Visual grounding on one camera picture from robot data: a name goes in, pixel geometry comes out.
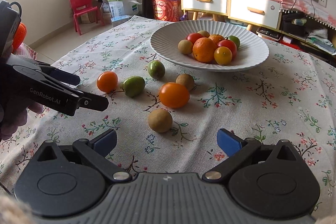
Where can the dark green tomato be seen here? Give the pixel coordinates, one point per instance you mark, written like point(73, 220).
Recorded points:
point(234, 39)

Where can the white cardboard box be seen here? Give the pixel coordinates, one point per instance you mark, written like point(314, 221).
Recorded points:
point(123, 7)

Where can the gloved left hand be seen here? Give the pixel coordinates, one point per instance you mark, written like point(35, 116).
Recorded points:
point(9, 127)

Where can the floral tablecloth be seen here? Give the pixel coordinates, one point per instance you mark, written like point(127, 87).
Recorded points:
point(290, 96)

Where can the green fruit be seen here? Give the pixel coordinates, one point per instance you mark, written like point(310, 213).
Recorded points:
point(156, 69)
point(133, 86)

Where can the green fruit far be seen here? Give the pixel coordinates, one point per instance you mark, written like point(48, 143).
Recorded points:
point(156, 69)

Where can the green fruit near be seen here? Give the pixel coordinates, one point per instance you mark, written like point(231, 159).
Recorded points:
point(133, 86)

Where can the low tv cabinet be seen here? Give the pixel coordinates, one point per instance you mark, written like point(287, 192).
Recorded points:
point(303, 32)

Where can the large orange mandarin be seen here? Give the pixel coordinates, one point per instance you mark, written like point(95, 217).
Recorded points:
point(203, 50)

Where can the large red tomato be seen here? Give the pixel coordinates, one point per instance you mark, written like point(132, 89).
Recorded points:
point(193, 37)

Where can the small red tomato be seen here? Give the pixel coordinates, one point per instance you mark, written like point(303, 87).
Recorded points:
point(230, 45)

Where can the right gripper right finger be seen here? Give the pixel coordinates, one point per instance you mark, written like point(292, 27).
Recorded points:
point(249, 160)

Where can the small orange mandarin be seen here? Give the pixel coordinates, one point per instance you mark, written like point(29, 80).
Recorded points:
point(216, 38)

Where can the white ribbed plate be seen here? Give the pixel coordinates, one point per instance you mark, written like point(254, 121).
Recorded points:
point(252, 52)

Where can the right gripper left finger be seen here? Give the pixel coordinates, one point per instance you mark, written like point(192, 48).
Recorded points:
point(83, 161)

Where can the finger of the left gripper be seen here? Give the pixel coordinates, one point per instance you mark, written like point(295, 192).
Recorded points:
point(67, 100)
point(59, 75)

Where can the red plastic chair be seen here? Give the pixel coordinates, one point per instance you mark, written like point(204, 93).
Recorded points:
point(81, 7)

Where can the small orange tomato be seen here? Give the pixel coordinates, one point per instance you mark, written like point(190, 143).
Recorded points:
point(107, 81)

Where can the tan longan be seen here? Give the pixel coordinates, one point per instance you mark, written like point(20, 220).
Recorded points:
point(185, 47)
point(160, 120)
point(186, 80)

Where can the red drum box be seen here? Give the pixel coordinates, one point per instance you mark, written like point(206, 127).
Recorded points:
point(166, 10)

